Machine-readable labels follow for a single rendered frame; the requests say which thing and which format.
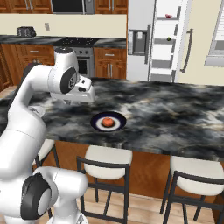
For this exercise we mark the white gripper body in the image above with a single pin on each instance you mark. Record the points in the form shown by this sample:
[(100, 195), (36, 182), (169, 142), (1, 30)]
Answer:
[(81, 96)]

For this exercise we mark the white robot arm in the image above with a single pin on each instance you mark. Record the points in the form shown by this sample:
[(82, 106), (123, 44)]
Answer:
[(26, 128)]

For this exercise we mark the white fridge rack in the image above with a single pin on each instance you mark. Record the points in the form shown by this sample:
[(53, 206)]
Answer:
[(160, 78), (163, 42), (162, 64), (166, 18)]

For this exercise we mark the silver fridge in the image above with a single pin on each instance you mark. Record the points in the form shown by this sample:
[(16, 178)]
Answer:
[(163, 52)]

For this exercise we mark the fridge door with dispenser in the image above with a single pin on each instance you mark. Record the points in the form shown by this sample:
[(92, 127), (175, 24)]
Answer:
[(137, 11)]

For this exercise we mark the small green vegetable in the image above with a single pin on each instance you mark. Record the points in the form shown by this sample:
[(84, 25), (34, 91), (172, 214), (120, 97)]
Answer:
[(169, 38)]

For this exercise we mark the open plain fridge door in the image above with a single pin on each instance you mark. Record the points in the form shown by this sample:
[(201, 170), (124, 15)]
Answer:
[(176, 43)]

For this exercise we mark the small red meat piece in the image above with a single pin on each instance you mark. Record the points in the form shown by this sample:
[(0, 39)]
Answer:
[(168, 15)]

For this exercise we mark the silver oven with black hob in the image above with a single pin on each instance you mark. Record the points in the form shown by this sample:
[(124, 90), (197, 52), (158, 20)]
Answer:
[(86, 62)]

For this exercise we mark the orange-red round food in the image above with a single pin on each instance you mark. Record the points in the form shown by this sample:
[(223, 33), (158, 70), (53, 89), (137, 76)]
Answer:
[(107, 122)]

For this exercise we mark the wooden base cupboards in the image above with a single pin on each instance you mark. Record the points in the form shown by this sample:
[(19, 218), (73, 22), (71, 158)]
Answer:
[(17, 55), (109, 62)]

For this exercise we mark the dark blue rimmed plate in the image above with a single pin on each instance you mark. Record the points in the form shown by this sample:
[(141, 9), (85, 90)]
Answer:
[(119, 124)]

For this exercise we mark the white cushioned black stool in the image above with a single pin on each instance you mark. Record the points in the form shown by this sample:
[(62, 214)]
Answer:
[(108, 163), (46, 147), (198, 175)]

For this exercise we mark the black toaster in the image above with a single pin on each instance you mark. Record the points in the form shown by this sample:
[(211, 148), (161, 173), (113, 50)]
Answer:
[(26, 32)]

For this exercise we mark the black microwave oven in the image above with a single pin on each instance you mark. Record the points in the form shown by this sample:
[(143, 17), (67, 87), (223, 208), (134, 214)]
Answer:
[(68, 6)]

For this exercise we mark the wooden island base panel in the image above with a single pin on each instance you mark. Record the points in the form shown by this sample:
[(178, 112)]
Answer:
[(148, 172)]

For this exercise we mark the window with white blinds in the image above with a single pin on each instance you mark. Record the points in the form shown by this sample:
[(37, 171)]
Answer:
[(218, 35)]

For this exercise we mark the wall outlet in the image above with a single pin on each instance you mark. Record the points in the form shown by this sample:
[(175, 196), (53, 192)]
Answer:
[(47, 26)]

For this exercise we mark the wooden wall cupboards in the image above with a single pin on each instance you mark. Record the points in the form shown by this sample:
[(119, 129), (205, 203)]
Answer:
[(116, 5), (17, 5)]

